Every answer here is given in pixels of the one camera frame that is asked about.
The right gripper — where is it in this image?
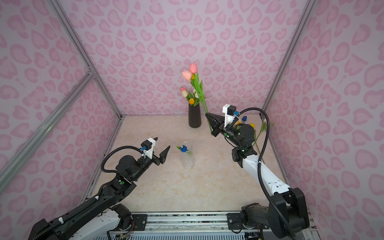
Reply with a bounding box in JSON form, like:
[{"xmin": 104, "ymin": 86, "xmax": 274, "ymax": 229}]
[{"xmin": 206, "ymin": 114, "xmax": 243, "ymax": 148}]

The dark grey vase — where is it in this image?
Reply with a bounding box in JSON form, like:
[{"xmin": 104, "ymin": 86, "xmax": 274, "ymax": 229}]
[{"xmin": 188, "ymin": 104, "xmax": 202, "ymax": 128}]

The blue tulip front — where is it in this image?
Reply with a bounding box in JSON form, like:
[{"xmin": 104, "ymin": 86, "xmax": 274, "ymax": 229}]
[{"xmin": 177, "ymin": 145, "xmax": 193, "ymax": 155}]

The clear plastic cup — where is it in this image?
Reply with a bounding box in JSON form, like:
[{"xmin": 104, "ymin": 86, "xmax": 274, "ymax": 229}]
[{"xmin": 181, "ymin": 142, "xmax": 195, "ymax": 170}]

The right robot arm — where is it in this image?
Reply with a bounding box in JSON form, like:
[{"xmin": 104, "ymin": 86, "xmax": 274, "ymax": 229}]
[{"xmin": 206, "ymin": 105, "xmax": 310, "ymax": 240}]

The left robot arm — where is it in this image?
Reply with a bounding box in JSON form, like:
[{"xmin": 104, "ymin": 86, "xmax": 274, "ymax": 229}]
[{"xmin": 28, "ymin": 138, "xmax": 171, "ymax": 240}]

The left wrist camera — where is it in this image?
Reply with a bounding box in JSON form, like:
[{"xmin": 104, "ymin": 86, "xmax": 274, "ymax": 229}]
[{"xmin": 140, "ymin": 138, "xmax": 156, "ymax": 158}]

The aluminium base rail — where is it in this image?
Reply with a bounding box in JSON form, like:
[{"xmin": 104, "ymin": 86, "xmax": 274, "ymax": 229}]
[{"xmin": 56, "ymin": 209, "xmax": 319, "ymax": 240}]

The aluminium frame left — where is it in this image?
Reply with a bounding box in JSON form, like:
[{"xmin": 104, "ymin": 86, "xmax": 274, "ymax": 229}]
[{"xmin": 1, "ymin": 1, "xmax": 122, "ymax": 193}]

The aluminium corner post right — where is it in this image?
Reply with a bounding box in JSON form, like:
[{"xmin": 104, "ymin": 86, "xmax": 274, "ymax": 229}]
[{"xmin": 262, "ymin": 0, "xmax": 318, "ymax": 112}]

